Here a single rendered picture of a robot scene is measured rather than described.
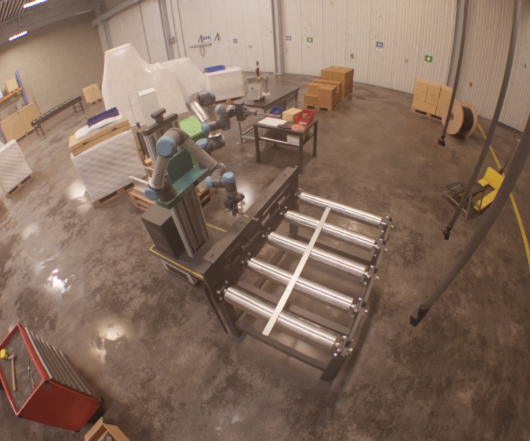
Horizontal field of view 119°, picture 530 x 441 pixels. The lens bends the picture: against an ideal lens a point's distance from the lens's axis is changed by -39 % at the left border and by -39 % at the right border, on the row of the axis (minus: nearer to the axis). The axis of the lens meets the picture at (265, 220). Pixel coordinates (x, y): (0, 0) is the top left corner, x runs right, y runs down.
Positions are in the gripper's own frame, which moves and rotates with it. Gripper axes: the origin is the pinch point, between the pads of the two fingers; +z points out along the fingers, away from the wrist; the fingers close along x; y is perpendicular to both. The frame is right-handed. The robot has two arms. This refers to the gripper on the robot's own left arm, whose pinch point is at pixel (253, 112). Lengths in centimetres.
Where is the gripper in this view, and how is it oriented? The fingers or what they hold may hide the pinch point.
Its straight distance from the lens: 175.3
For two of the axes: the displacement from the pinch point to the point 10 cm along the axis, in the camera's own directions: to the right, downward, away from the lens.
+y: 5.1, -6.2, 6.0
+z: 8.6, 3.1, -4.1
